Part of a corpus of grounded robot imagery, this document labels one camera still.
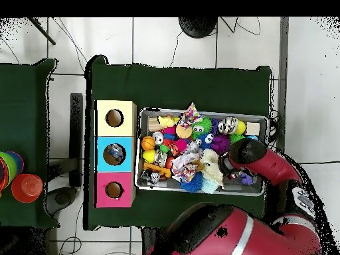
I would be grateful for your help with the yellow ball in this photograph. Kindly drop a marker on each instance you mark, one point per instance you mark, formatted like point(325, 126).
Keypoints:
point(241, 127)

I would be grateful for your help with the red plastic cup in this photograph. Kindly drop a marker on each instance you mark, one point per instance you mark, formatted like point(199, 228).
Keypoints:
point(26, 188)

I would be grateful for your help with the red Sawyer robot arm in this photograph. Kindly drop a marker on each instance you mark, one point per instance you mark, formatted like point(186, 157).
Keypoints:
point(273, 167)

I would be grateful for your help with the plain wooden block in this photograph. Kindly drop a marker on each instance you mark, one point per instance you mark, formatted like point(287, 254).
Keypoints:
point(253, 128)

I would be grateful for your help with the purple knobby rubber ball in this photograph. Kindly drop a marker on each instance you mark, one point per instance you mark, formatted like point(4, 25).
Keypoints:
point(220, 143)

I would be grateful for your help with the black round stand base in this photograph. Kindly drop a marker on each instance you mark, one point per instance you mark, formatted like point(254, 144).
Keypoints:
point(198, 26)

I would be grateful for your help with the cream waffle cloth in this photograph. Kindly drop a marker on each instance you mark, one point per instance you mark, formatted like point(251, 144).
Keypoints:
point(211, 164)

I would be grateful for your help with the blue spiky rubber ball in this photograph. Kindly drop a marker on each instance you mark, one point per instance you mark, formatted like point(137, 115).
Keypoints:
point(191, 183)

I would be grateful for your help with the orange toy basketball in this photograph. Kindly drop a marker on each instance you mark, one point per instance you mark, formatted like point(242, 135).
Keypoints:
point(148, 143)

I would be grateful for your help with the black tripod leg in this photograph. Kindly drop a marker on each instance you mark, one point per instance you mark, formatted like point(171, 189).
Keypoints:
point(42, 30)

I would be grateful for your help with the black upright panel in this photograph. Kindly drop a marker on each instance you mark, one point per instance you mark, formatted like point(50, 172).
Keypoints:
point(76, 119)

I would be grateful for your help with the grey oval floor base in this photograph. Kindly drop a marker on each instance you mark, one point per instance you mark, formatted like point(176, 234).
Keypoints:
point(62, 198)

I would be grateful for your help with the dark green side tablecloth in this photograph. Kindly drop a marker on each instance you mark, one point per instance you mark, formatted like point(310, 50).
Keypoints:
point(24, 106)

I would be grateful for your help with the green spiky rubber ball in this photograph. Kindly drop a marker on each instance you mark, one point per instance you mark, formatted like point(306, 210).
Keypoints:
point(235, 137)

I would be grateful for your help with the blue globe ball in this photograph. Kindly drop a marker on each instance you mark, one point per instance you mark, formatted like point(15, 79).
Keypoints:
point(252, 137)

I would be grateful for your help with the wooden box with three holes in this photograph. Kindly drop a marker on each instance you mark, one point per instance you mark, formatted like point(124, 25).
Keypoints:
point(127, 130)

